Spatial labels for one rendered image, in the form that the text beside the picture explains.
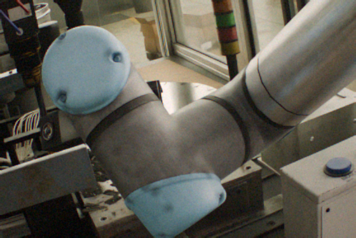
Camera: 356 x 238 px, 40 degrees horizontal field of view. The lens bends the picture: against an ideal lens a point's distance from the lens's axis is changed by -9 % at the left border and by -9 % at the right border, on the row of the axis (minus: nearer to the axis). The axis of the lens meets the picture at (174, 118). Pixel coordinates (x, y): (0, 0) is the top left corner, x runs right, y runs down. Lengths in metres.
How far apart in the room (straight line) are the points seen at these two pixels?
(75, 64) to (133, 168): 0.10
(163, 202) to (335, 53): 0.18
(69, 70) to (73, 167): 0.34
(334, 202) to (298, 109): 0.32
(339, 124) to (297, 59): 0.58
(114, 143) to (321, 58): 0.18
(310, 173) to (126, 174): 0.40
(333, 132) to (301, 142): 0.08
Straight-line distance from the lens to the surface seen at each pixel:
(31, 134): 0.91
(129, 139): 0.42
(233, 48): 1.13
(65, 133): 0.63
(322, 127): 0.97
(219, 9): 1.11
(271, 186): 1.03
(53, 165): 0.74
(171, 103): 0.96
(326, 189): 0.73
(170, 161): 0.42
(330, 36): 0.39
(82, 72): 0.42
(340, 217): 0.77
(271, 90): 0.44
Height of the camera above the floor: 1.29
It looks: 22 degrees down
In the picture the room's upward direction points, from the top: 11 degrees counter-clockwise
